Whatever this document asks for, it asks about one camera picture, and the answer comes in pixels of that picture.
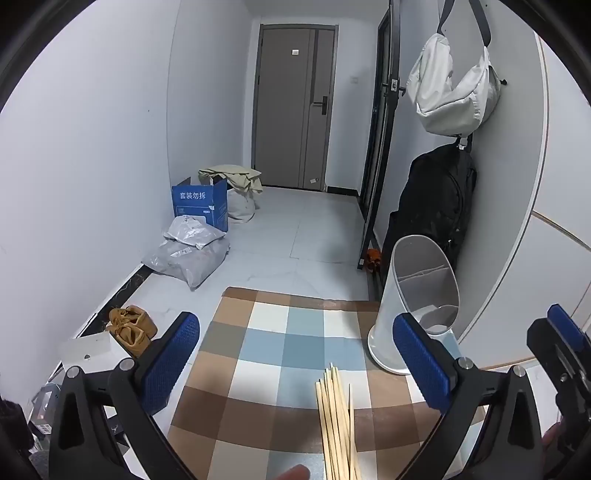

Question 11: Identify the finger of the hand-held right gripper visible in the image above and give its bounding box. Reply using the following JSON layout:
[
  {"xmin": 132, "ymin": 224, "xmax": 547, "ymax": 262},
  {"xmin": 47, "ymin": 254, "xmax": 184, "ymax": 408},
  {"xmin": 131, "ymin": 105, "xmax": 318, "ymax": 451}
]
[{"xmin": 527, "ymin": 304, "xmax": 591, "ymax": 393}]

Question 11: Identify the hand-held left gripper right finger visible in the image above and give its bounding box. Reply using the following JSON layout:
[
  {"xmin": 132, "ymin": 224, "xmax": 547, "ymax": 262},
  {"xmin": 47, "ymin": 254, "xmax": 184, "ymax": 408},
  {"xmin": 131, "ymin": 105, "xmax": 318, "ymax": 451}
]
[{"xmin": 392, "ymin": 312, "xmax": 543, "ymax": 480}]

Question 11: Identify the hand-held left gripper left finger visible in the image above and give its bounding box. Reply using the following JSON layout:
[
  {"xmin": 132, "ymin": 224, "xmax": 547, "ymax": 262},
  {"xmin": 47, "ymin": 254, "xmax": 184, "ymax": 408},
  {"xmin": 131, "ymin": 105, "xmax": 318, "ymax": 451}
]
[{"xmin": 48, "ymin": 312, "xmax": 200, "ymax": 480}]

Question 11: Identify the white utensil holder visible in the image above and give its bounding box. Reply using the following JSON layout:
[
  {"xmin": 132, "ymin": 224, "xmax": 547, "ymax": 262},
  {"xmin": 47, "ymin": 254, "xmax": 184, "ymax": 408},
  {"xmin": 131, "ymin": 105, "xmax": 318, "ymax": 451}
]
[{"xmin": 367, "ymin": 234, "xmax": 460, "ymax": 376}]

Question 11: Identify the bundle of wooden chopsticks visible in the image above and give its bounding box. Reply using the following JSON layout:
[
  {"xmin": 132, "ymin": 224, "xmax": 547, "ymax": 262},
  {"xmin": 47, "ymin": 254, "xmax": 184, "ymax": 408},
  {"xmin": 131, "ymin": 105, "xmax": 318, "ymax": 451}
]
[{"xmin": 315, "ymin": 363, "xmax": 363, "ymax": 480}]

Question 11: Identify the person's right hand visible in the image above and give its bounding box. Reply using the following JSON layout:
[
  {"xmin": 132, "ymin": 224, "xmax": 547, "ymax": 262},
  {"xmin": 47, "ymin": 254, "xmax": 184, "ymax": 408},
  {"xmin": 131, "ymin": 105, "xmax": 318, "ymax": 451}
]
[{"xmin": 541, "ymin": 424, "xmax": 563, "ymax": 462}]

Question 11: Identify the tan shoe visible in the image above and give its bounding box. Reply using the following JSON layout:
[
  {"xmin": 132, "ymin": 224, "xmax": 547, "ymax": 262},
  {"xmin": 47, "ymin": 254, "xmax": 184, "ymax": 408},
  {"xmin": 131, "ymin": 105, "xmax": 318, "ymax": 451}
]
[
  {"xmin": 108, "ymin": 318, "xmax": 151, "ymax": 358},
  {"xmin": 121, "ymin": 305, "xmax": 158, "ymax": 340}
]

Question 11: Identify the white cardboard box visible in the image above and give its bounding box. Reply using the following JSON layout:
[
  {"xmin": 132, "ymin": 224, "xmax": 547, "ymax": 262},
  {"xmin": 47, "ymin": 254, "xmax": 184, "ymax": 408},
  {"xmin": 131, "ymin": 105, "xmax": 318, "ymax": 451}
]
[{"xmin": 58, "ymin": 333, "xmax": 134, "ymax": 377}]

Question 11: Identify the large grey mailer bag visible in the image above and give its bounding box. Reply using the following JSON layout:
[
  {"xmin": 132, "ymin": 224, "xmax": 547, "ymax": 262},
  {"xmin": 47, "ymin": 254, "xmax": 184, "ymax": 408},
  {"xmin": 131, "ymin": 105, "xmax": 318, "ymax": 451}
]
[{"xmin": 141, "ymin": 235, "xmax": 230, "ymax": 291}]

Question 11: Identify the checked tablecloth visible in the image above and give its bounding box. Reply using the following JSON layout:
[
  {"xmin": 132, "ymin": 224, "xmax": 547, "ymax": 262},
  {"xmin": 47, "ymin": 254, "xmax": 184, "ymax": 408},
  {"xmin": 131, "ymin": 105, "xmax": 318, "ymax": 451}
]
[{"xmin": 166, "ymin": 286, "xmax": 485, "ymax": 480}]

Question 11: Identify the small grey mailer bag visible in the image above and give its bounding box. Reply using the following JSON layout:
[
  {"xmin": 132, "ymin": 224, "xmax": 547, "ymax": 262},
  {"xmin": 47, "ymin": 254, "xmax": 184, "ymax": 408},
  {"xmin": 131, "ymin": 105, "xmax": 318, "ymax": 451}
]
[{"xmin": 164, "ymin": 215, "xmax": 227, "ymax": 250}]

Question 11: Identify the black backpack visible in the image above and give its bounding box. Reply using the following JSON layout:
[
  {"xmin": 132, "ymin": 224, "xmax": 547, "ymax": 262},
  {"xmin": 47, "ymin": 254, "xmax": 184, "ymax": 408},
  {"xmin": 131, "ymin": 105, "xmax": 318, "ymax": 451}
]
[{"xmin": 385, "ymin": 143, "xmax": 477, "ymax": 273}]

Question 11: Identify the blue cardboard box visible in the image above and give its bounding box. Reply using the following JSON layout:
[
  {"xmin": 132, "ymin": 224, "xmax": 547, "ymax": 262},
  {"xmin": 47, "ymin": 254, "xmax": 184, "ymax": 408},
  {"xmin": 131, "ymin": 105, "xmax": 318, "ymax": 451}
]
[{"xmin": 172, "ymin": 176, "xmax": 230, "ymax": 233}]

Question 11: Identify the dark cloth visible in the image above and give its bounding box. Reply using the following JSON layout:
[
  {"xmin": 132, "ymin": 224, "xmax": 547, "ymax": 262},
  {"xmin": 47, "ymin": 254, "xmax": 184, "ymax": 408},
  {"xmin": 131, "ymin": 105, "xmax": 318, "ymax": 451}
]
[{"xmin": 0, "ymin": 399, "xmax": 33, "ymax": 462}]

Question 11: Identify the white sack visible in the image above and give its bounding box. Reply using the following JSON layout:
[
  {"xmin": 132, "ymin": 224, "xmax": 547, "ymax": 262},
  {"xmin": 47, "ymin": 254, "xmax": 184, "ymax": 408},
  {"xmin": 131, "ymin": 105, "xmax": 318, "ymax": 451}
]
[{"xmin": 228, "ymin": 185, "xmax": 257, "ymax": 224}]

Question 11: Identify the beige cloth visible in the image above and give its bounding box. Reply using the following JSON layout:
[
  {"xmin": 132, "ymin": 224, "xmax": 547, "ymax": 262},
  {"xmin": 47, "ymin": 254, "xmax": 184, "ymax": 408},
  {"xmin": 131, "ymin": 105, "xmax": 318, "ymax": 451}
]
[{"xmin": 198, "ymin": 164, "xmax": 264, "ymax": 197}]

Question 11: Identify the black framed glass door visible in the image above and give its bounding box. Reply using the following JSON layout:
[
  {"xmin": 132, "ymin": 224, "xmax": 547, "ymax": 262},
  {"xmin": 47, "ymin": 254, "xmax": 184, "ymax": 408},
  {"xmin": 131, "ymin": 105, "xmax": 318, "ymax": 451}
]
[{"xmin": 358, "ymin": 0, "xmax": 402, "ymax": 273}]

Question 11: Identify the white sling bag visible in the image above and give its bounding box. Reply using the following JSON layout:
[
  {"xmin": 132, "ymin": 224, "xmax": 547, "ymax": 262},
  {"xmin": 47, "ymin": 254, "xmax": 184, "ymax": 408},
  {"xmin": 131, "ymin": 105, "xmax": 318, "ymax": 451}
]
[{"xmin": 405, "ymin": 0, "xmax": 503, "ymax": 137}]

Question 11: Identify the grey door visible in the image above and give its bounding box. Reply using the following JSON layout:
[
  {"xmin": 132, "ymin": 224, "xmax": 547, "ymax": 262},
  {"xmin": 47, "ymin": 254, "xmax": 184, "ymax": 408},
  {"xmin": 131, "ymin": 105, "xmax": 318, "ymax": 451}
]
[{"xmin": 253, "ymin": 24, "xmax": 339, "ymax": 191}]

